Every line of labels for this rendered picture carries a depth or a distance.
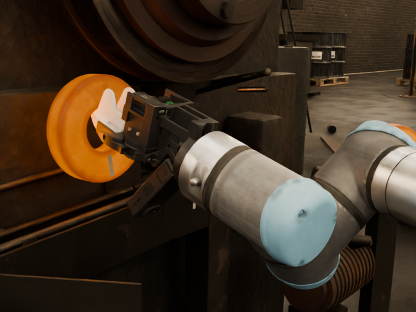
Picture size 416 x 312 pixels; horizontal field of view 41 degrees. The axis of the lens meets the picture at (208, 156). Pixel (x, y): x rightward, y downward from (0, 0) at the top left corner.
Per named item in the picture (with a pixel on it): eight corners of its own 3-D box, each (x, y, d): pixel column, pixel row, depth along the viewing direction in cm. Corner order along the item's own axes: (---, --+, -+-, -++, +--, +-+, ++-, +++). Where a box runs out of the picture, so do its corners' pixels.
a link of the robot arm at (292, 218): (301, 285, 62) (280, 254, 54) (219, 228, 69) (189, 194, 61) (349, 218, 64) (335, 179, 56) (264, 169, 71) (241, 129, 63)
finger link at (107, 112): (99, 76, 78) (142, 100, 73) (92, 115, 81) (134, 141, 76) (80, 77, 76) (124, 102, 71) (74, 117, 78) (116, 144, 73)
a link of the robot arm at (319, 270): (366, 244, 74) (355, 205, 64) (309, 309, 73) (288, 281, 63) (312, 205, 80) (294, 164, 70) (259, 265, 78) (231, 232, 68)
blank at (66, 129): (35, 83, 74) (50, 85, 71) (125, 65, 85) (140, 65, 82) (54, 194, 78) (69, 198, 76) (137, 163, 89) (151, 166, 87)
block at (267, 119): (218, 224, 121) (221, 113, 115) (240, 215, 127) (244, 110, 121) (258, 236, 114) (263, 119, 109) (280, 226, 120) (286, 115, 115)
